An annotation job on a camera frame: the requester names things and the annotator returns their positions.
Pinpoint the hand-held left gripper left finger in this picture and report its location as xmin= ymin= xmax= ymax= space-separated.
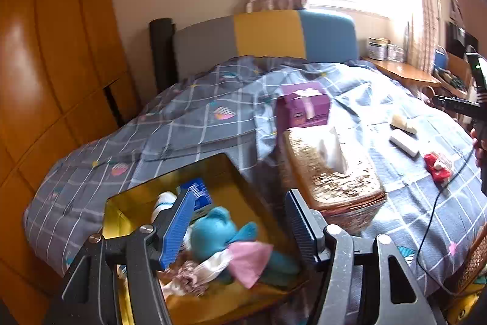
xmin=44 ymin=188 xmax=197 ymax=325

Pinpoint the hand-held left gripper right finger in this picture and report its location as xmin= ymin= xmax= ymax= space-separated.
xmin=285 ymin=189 xmax=447 ymax=325

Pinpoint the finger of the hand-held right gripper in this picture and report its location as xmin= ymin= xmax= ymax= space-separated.
xmin=433 ymin=94 xmax=482 ymax=117

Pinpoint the white sock with blue cuff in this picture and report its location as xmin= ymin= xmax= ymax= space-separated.
xmin=151 ymin=191 xmax=180 ymax=224

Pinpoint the blue tissue packet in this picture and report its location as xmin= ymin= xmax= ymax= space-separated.
xmin=180 ymin=178 xmax=214 ymax=215

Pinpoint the patterned scrunchie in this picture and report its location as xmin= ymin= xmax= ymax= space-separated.
xmin=166 ymin=260 xmax=214 ymax=296

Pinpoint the cream packet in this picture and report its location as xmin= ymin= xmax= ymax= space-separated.
xmin=389 ymin=113 xmax=420 ymax=135

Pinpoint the pink and white cloth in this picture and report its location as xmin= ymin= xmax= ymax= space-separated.
xmin=198 ymin=241 xmax=275 ymax=290

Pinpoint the red soft toy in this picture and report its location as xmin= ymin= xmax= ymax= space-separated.
xmin=423 ymin=152 xmax=454 ymax=182

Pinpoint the white wipes packet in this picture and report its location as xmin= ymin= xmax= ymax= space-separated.
xmin=388 ymin=128 xmax=420 ymax=159

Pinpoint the gold tin box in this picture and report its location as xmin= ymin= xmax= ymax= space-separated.
xmin=102 ymin=153 xmax=317 ymax=325

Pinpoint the person's right hand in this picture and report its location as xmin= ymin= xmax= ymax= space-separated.
xmin=470 ymin=128 xmax=484 ymax=158

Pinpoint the blue chair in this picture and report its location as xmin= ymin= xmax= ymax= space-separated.
xmin=434 ymin=47 xmax=450 ymax=72

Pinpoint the gold embossed tissue box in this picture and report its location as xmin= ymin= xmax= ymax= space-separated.
xmin=282 ymin=127 xmax=388 ymax=236

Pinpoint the wooden desk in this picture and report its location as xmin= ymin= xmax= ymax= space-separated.
xmin=359 ymin=57 xmax=443 ymax=90

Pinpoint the white tissue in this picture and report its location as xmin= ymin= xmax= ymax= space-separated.
xmin=317 ymin=126 xmax=350 ymax=175

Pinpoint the round metal tin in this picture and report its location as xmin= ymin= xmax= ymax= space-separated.
xmin=366 ymin=37 xmax=391 ymax=61

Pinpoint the bed with patterned quilt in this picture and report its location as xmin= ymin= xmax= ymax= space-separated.
xmin=23 ymin=57 xmax=487 ymax=325

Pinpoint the purple cardboard box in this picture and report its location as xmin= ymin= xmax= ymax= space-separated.
xmin=275 ymin=82 xmax=331 ymax=133

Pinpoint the gold embossed tin lid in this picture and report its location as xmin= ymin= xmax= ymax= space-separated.
xmin=445 ymin=233 xmax=487 ymax=325

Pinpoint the grey yellow blue headboard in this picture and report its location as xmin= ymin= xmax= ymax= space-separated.
xmin=173 ymin=9 xmax=360 ymax=82

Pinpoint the wooden wardrobe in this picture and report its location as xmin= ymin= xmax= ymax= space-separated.
xmin=0 ymin=0 xmax=142 ymax=310

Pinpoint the black cable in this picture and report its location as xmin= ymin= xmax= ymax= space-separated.
xmin=416 ymin=147 xmax=478 ymax=297

